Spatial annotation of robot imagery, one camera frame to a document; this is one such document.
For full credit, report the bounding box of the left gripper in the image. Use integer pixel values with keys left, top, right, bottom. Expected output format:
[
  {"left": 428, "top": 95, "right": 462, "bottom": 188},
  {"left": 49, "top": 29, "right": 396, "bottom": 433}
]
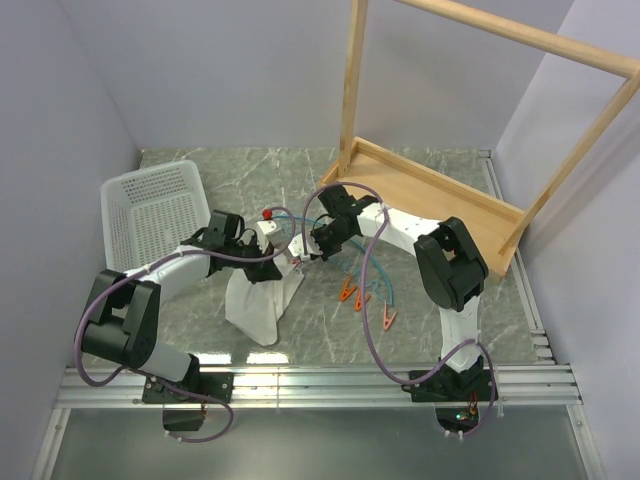
[{"left": 225, "top": 234, "right": 282, "bottom": 284}]

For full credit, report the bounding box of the white underwear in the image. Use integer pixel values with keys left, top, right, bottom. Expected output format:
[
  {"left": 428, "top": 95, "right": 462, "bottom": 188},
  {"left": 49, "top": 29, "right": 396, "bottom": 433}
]
[{"left": 225, "top": 253, "right": 304, "bottom": 346}]

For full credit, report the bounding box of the blue wire hanger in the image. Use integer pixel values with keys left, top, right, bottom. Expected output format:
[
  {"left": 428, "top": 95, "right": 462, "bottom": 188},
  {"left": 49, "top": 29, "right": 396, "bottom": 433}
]
[{"left": 272, "top": 209, "right": 399, "bottom": 306}]

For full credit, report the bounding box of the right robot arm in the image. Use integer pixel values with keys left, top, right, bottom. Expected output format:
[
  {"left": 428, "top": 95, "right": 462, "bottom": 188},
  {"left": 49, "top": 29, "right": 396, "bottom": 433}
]
[{"left": 302, "top": 182, "right": 496, "bottom": 402}]

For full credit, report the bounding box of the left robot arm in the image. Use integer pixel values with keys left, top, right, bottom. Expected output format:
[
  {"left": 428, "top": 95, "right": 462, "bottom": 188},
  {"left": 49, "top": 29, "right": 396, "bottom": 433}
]
[{"left": 74, "top": 210, "right": 286, "bottom": 402}]

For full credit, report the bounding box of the orange clothespin left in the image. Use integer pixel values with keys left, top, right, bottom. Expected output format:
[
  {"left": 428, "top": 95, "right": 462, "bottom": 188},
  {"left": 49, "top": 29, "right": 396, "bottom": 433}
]
[{"left": 339, "top": 277, "right": 357, "bottom": 302}]

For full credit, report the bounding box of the orange clothespin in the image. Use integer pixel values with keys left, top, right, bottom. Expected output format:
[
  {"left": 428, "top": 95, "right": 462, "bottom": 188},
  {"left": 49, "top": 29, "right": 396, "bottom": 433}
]
[
  {"left": 339, "top": 277, "right": 357, "bottom": 302},
  {"left": 354, "top": 289, "right": 371, "bottom": 312}
]

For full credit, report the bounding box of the orange clothespin right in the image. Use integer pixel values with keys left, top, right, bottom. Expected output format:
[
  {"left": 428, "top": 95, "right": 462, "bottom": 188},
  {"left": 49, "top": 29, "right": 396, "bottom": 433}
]
[{"left": 354, "top": 289, "right": 371, "bottom": 312}]

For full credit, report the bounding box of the wooden rack with tray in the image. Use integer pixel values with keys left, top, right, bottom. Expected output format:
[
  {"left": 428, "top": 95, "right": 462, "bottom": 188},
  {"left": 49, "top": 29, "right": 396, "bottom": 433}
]
[{"left": 323, "top": 1, "right": 639, "bottom": 276}]

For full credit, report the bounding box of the white plastic basket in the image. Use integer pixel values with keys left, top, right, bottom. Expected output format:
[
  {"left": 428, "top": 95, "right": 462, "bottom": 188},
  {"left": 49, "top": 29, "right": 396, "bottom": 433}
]
[{"left": 100, "top": 160, "right": 210, "bottom": 271}]

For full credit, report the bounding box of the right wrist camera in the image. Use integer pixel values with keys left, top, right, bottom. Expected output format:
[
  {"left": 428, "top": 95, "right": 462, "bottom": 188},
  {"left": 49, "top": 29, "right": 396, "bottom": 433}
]
[{"left": 288, "top": 233, "right": 322, "bottom": 262}]

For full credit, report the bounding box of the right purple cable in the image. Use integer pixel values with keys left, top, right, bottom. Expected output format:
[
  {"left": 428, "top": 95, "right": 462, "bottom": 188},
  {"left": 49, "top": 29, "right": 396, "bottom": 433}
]
[{"left": 302, "top": 181, "right": 501, "bottom": 439}]

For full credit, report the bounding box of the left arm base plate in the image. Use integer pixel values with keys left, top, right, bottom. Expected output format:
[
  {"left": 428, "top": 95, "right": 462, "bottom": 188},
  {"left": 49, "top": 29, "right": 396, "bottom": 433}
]
[{"left": 141, "top": 372, "right": 234, "bottom": 404}]

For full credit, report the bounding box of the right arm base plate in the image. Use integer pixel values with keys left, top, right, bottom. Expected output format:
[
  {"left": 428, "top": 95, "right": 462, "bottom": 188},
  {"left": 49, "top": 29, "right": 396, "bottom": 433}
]
[{"left": 401, "top": 370, "right": 493, "bottom": 403}]

